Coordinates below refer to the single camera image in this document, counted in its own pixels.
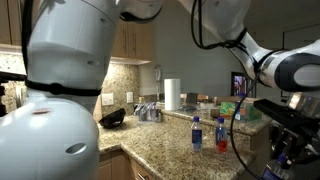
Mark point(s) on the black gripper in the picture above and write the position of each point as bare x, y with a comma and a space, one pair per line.
296, 141

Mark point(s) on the blue label water bottle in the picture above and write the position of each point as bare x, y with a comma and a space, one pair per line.
196, 136
276, 171
238, 111

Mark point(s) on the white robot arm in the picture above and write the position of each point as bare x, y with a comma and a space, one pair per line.
50, 140

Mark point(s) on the red label water bottle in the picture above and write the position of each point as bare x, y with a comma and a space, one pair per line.
221, 138

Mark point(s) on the pack of water bottles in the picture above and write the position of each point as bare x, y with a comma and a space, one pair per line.
148, 112

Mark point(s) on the green box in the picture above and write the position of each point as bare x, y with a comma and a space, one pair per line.
250, 112

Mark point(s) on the lit television screen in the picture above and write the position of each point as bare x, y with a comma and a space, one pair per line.
240, 86

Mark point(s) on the white paper towel roll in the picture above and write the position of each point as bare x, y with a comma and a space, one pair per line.
172, 95

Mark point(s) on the wooden cabinet drawer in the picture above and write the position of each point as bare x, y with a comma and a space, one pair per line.
116, 166

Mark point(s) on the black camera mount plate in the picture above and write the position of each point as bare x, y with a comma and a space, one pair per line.
280, 115

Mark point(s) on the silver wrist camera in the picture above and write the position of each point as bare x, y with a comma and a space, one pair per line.
305, 104

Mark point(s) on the white wall outlet plate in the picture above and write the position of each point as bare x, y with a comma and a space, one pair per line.
129, 97
107, 99

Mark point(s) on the wooden wall cabinet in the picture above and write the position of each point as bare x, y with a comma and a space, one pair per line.
133, 41

